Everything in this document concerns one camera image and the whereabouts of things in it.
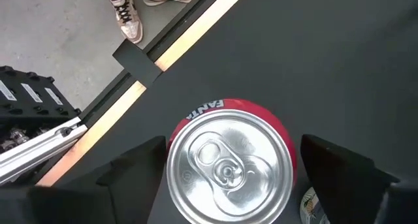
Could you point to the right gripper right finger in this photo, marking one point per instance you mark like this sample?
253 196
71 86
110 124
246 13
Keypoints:
343 185

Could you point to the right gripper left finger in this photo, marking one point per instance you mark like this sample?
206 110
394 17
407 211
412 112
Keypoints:
137 185

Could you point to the silver can black top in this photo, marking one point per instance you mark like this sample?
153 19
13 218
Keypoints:
310 207

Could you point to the red soda can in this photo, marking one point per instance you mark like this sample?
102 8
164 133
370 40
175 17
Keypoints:
228 165

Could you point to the black crate white labels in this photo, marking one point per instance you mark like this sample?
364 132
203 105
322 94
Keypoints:
29 96

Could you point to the wooden table edge strip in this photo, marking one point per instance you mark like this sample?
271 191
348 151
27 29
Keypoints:
183 44

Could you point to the silver aluminium rail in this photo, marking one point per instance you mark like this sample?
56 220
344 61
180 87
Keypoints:
39 149

